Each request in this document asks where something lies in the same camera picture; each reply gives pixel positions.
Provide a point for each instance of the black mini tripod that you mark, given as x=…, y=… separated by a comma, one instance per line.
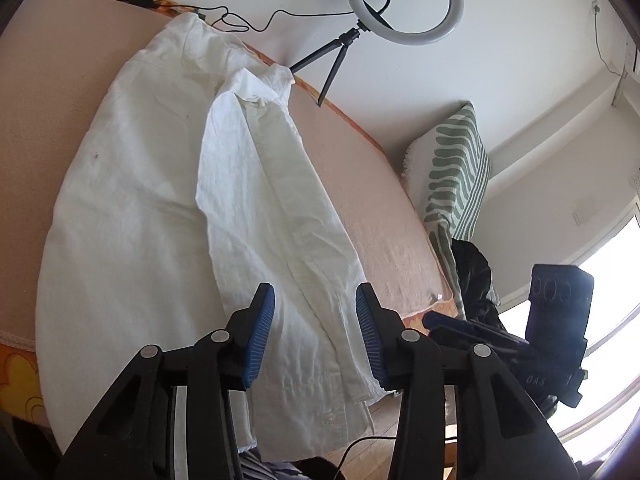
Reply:
x=351, y=36

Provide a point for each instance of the black jacket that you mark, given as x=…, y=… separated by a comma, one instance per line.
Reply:
x=472, y=280

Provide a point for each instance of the bright window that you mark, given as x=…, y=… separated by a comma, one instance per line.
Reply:
x=615, y=285

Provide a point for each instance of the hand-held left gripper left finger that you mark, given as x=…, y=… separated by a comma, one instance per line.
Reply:
x=257, y=335

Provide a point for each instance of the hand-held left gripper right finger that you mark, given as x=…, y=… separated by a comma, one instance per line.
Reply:
x=370, y=335

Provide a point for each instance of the green striped pillow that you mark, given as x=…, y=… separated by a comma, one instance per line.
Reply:
x=460, y=170

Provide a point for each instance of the white long-sleeved shirt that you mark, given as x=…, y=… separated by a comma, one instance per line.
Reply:
x=140, y=185

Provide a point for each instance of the blue striped cloth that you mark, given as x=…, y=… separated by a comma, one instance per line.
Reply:
x=265, y=467

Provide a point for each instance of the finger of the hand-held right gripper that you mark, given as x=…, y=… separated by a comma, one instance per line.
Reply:
x=465, y=322
x=480, y=339

